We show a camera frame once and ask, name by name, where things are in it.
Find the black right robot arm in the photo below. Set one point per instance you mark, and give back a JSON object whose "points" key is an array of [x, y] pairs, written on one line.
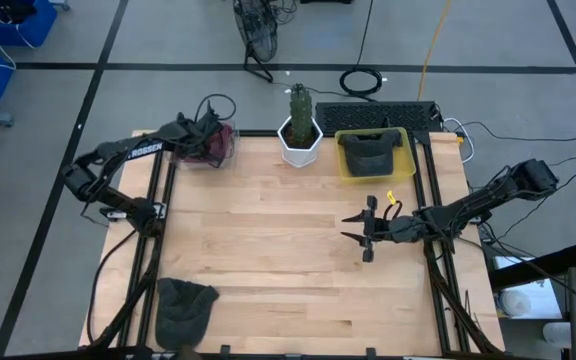
{"points": [[493, 197]]}

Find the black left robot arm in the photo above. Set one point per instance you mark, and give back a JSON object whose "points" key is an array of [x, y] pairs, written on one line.
{"points": [[118, 150]]}

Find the white cylinder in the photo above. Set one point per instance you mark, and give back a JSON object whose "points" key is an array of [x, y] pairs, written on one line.
{"points": [[557, 335]]}

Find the clear plastic bin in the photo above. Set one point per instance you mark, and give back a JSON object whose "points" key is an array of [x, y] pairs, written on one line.
{"points": [[237, 150]]}

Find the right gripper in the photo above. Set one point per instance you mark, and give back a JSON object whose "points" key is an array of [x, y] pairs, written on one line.
{"points": [[400, 230]]}

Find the white hexagonal plant pot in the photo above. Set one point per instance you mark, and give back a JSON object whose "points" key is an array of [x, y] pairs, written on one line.
{"points": [[298, 159]]}

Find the white tape roll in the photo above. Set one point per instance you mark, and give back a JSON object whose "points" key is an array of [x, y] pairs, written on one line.
{"points": [[515, 302]]}

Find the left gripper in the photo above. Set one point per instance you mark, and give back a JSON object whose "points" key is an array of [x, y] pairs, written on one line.
{"points": [[200, 130]]}

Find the yellow plastic bin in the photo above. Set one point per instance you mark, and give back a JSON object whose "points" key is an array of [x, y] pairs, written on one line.
{"points": [[408, 170]]}

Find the black beam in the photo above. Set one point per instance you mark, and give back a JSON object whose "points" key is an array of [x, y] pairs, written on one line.
{"points": [[538, 267]]}

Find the black aluminium frame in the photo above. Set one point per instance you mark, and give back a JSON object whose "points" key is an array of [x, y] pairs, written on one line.
{"points": [[427, 150]]}

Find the green cactus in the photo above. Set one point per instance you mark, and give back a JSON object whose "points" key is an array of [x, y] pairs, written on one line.
{"points": [[300, 115]]}

